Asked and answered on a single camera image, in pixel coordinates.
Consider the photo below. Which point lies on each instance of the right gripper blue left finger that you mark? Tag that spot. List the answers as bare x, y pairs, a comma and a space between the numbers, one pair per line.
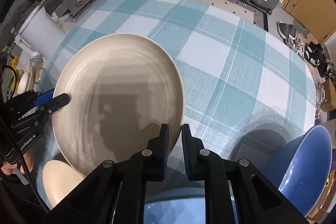
115, 192

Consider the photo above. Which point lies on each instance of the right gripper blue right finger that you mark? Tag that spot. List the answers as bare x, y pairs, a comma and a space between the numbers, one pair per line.
235, 192

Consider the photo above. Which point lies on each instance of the blue bowl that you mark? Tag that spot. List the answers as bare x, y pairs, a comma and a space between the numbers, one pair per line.
179, 205
301, 168

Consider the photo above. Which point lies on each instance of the cream plate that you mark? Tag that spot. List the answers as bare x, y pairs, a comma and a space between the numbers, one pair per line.
59, 179
122, 88

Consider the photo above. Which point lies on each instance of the person's left hand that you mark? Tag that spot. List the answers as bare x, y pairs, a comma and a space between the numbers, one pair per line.
8, 169

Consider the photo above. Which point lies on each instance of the white electric kettle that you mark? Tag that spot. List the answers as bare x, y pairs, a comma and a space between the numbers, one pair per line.
39, 34

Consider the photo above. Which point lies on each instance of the teal checkered tablecloth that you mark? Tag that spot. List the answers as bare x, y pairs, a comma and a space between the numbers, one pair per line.
247, 94

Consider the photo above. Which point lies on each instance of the wooden door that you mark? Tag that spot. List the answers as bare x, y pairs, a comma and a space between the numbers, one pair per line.
318, 16

